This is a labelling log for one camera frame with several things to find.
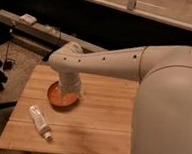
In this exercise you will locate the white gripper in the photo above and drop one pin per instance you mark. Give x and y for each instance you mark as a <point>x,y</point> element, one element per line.
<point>69,83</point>

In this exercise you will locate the white plastic bottle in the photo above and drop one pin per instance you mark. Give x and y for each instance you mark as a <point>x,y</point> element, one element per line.
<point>40,123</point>

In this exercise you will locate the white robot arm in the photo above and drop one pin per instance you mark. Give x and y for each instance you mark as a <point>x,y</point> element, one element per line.
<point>162,111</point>

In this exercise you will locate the orange ceramic bowl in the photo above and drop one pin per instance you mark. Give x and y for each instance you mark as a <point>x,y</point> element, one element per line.
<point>57,99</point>

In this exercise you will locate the wooden table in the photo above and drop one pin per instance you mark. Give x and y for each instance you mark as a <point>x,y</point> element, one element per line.
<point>100,123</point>

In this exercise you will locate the long wooden beam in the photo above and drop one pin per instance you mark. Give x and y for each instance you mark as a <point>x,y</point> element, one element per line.
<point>43,32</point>

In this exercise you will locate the white small box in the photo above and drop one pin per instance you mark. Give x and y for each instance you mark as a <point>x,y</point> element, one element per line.
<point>28,19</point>

